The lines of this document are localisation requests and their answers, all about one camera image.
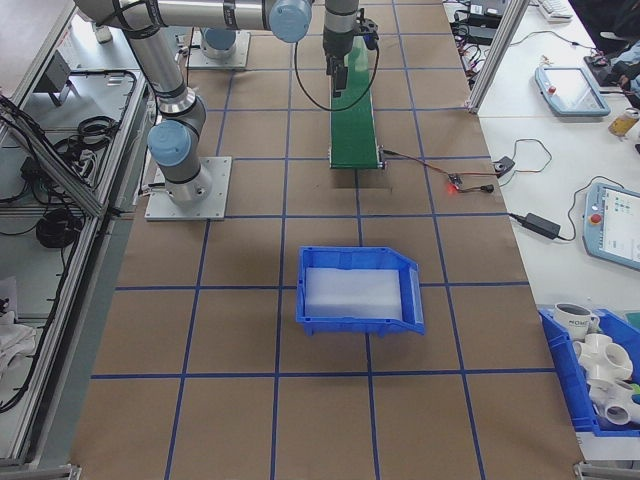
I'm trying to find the white PVC pipe fitting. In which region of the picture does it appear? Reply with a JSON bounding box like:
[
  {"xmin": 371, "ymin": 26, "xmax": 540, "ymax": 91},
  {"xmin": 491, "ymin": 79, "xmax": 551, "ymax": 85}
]
[
  {"xmin": 571, "ymin": 332, "xmax": 632, "ymax": 382},
  {"xmin": 585, "ymin": 377, "xmax": 639, "ymax": 427}
]

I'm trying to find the thin black module cable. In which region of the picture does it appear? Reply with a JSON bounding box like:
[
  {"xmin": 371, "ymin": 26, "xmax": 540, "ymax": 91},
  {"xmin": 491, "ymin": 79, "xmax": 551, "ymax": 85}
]
[{"xmin": 502, "ymin": 138, "xmax": 553, "ymax": 187}]

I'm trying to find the cable hub with red plugs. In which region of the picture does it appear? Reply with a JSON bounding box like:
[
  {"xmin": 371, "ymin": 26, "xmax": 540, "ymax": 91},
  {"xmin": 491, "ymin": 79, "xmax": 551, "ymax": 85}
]
[{"xmin": 453, "ymin": 42, "xmax": 489, "ymax": 85}]

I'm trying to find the white printed mug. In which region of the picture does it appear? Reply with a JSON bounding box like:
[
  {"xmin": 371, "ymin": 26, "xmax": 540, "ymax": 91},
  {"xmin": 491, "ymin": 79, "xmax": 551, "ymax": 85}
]
[{"xmin": 553, "ymin": 301, "xmax": 601, "ymax": 337}]

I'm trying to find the grey box on stand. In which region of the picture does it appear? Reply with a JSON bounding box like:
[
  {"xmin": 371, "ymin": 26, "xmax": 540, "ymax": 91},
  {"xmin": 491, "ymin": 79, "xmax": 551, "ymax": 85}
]
[{"xmin": 33, "ymin": 49, "xmax": 77, "ymax": 107}]

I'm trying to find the aluminium corner rail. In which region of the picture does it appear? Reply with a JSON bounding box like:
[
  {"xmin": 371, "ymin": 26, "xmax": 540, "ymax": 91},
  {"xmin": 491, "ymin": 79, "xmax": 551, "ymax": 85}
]
[
  {"xmin": 573, "ymin": 460, "xmax": 640, "ymax": 480},
  {"xmin": 0, "ymin": 458, "xmax": 81, "ymax": 480}
]

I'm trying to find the blue-grey teach pendant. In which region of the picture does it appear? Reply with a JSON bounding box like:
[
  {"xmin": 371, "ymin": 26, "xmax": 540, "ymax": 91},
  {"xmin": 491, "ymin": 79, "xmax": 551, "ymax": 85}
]
[
  {"xmin": 581, "ymin": 180, "xmax": 640, "ymax": 275},
  {"xmin": 533, "ymin": 64, "xmax": 612, "ymax": 119}
]

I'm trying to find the green conveyor belt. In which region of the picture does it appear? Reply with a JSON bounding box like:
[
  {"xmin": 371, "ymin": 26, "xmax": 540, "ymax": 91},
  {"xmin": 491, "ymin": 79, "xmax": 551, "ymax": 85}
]
[{"xmin": 327, "ymin": 34, "xmax": 387, "ymax": 172}]

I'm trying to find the white square base plate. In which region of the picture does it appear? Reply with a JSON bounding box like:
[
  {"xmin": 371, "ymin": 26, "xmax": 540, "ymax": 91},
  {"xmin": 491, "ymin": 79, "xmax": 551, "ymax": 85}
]
[
  {"xmin": 143, "ymin": 155, "xmax": 234, "ymax": 222},
  {"xmin": 187, "ymin": 30, "xmax": 251, "ymax": 70}
]

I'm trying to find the small black power brick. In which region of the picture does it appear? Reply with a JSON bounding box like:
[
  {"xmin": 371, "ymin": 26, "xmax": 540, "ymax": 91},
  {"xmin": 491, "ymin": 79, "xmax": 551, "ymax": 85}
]
[{"xmin": 464, "ymin": 23, "xmax": 504, "ymax": 45}]

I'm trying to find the dense black cable coil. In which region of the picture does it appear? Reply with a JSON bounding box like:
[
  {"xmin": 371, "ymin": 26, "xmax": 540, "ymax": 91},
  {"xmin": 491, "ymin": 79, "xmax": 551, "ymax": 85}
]
[{"xmin": 35, "ymin": 207, "xmax": 85, "ymax": 250}]

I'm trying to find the red black conveyor wire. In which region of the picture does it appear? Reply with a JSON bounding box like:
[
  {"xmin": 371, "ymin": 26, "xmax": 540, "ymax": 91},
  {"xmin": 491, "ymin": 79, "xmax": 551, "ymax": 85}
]
[{"xmin": 382, "ymin": 147, "xmax": 451, "ymax": 177}]

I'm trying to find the blue storage crate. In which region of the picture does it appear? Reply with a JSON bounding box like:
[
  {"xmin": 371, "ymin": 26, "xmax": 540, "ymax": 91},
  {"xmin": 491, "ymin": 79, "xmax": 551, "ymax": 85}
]
[{"xmin": 538, "ymin": 307, "xmax": 640, "ymax": 434}]

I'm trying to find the yellow drinks can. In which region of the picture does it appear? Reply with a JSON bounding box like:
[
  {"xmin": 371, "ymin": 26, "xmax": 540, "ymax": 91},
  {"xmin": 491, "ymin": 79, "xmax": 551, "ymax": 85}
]
[{"xmin": 607, "ymin": 108, "xmax": 640, "ymax": 140}]

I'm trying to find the crumpled white cloth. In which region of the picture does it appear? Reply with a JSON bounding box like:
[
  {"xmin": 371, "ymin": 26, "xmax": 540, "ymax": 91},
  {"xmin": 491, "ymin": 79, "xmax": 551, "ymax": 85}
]
[{"xmin": 0, "ymin": 277, "xmax": 40, "ymax": 384}]

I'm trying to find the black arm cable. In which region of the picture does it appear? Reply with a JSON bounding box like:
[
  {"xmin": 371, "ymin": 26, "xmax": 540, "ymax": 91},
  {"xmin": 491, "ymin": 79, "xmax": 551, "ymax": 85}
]
[{"xmin": 293, "ymin": 9, "xmax": 381, "ymax": 112}]

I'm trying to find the white keyboard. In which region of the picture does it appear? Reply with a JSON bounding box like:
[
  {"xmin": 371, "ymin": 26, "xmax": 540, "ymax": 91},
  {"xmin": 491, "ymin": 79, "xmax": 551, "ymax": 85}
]
[{"xmin": 538, "ymin": 0, "xmax": 575, "ymax": 22}]

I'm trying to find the aluminium profile post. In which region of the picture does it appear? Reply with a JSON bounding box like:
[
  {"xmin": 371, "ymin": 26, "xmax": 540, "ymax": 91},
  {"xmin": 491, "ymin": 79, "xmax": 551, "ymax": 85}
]
[{"xmin": 466, "ymin": 0, "xmax": 527, "ymax": 115}]

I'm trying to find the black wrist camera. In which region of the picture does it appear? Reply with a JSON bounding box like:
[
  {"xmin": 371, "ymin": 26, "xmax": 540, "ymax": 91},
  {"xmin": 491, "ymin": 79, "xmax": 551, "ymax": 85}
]
[{"xmin": 355, "ymin": 17, "xmax": 380, "ymax": 51}]

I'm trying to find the black desktop device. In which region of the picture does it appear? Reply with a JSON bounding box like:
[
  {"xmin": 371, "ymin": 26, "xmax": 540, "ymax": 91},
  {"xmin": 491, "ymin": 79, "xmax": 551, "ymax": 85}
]
[{"xmin": 597, "ymin": 58, "xmax": 626, "ymax": 94}]

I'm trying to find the large black power brick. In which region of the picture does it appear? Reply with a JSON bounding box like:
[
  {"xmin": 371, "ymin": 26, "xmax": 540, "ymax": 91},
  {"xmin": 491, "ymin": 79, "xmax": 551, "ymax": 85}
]
[{"xmin": 467, "ymin": 0, "xmax": 507, "ymax": 16}]

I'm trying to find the blue open-front plastic bin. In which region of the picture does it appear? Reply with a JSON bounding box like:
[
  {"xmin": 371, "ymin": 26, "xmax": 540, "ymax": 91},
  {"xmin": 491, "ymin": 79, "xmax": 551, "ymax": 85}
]
[{"xmin": 294, "ymin": 245, "xmax": 428, "ymax": 338}]

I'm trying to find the slim black power adapter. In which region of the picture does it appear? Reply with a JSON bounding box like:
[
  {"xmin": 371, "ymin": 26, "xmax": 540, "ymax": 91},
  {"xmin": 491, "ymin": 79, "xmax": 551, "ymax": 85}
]
[{"xmin": 508, "ymin": 211, "xmax": 562, "ymax": 240}]

